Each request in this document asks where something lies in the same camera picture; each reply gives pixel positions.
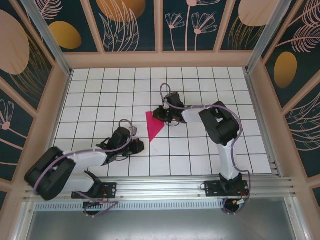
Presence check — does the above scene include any pink paper sheet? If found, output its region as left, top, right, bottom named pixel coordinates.
left=145, top=111, right=166, bottom=144

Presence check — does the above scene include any grey metal shelf sheet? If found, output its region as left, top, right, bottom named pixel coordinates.
left=14, top=197, right=310, bottom=240

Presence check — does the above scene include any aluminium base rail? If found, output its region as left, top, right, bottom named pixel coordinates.
left=23, top=175, right=300, bottom=202

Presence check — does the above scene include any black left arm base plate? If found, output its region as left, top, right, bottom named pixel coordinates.
left=71, top=181, right=118, bottom=200

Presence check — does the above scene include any slotted grey cable duct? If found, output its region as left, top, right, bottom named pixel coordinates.
left=33, top=201, right=226, bottom=211

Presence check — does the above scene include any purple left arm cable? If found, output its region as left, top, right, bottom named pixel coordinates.
left=33, top=119, right=139, bottom=219

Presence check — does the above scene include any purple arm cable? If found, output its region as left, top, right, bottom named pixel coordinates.
left=33, top=119, right=139, bottom=219
left=159, top=83, right=252, bottom=216

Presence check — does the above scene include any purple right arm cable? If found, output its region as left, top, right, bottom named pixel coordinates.
left=159, top=83, right=252, bottom=216

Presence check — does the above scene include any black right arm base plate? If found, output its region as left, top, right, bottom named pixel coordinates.
left=204, top=180, right=250, bottom=198

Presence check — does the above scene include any aluminium corner post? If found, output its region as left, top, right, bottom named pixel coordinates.
left=245, top=0, right=294, bottom=75
left=19, top=0, right=74, bottom=77

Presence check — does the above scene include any aluminium side rail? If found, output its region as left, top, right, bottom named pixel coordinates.
left=244, top=67, right=285, bottom=178

